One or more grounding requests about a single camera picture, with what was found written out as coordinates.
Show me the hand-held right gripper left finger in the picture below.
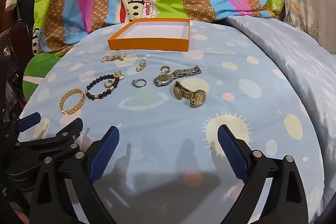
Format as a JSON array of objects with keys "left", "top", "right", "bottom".
[{"left": 30, "top": 126, "right": 124, "bottom": 224}]

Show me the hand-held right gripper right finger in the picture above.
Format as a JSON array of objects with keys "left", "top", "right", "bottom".
[{"left": 217, "top": 124, "right": 308, "bottom": 224}]

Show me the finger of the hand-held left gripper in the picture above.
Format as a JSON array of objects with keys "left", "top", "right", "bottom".
[
  {"left": 5, "top": 112, "right": 42, "bottom": 141},
  {"left": 15, "top": 117, "right": 84, "bottom": 162}
]

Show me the gold chain bangle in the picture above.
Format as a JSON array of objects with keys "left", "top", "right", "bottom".
[{"left": 59, "top": 89, "right": 86, "bottom": 116}]

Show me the black bead bracelet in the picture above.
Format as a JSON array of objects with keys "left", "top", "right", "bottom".
[{"left": 85, "top": 72, "right": 122, "bottom": 101}]

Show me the white pearl bracelet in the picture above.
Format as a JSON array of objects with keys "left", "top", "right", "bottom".
[{"left": 101, "top": 50, "right": 127, "bottom": 63}]

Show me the orange shallow cardboard box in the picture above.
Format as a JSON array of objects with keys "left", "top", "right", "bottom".
[{"left": 107, "top": 18, "right": 191, "bottom": 52}]

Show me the green cushion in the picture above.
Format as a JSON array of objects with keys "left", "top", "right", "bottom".
[{"left": 22, "top": 52, "right": 66, "bottom": 101}]

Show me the blue planet print blanket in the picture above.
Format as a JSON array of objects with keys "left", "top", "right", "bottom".
[{"left": 18, "top": 18, "right": 326, "bottom": 224}]

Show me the black electric fan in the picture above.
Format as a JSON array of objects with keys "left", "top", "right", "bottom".
[{"left": 0, "top": 30, "right": 16, "bottom": 77}]

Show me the dark maroon chair back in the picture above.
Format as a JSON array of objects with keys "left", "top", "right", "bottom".
[{"left": 5, "top": 20, "right": 33, "bottom": 75}]

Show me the pale blue quilt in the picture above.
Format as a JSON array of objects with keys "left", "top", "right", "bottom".
[{"left": 227, "top": 14, "right": 336, "bottom": 169}]

